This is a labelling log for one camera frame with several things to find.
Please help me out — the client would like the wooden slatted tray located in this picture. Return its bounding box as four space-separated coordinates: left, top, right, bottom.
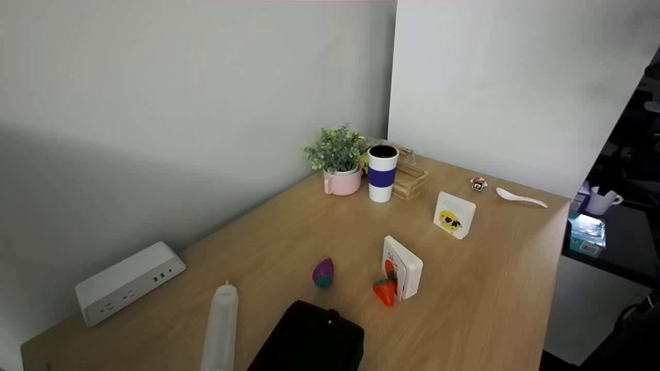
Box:
392 159 430 202

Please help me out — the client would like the orange toy strawberry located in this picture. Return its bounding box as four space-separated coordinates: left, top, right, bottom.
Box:
371 277 400 309

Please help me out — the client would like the white spoon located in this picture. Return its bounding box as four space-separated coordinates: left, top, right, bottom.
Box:
496 186 550 210

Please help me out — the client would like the green plant in pink pot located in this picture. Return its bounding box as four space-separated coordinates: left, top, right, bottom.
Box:
303 123 374 199

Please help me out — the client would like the black side table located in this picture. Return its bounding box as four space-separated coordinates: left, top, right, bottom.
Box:
562 202 660 291

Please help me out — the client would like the white rectangular box with ports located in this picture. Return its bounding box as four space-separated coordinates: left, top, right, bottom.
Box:
72 240 188 329

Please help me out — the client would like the purple toy strawberry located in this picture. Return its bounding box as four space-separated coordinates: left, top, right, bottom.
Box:
309 256 336 291

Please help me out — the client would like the small book with yellow picture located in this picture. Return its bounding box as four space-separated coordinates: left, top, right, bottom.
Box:
431 190 479 242

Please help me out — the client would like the white mug with handle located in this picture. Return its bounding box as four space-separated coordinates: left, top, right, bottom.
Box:
584 183 624 219

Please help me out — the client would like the white cup with purple band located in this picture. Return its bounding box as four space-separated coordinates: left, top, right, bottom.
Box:
365 142 403 204

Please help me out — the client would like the white translucent bottle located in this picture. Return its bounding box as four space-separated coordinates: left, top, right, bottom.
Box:
199 281 241 371

